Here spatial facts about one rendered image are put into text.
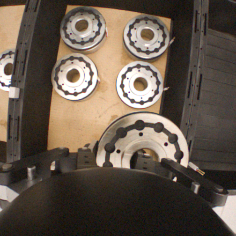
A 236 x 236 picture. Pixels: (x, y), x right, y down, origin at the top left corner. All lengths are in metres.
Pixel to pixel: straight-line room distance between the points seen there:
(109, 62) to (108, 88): 0.06
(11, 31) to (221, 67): 0.56
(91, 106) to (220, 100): 0.33
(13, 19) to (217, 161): 0.67
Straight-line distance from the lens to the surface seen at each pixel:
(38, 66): 0.30
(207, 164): 0.43
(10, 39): 0.46
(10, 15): 0.49
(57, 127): 0.35
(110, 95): 0.32
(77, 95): 0.30
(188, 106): 0.25
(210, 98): 0.40
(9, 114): 0.29
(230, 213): 0.82
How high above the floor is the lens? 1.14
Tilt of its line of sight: 85 degrees down
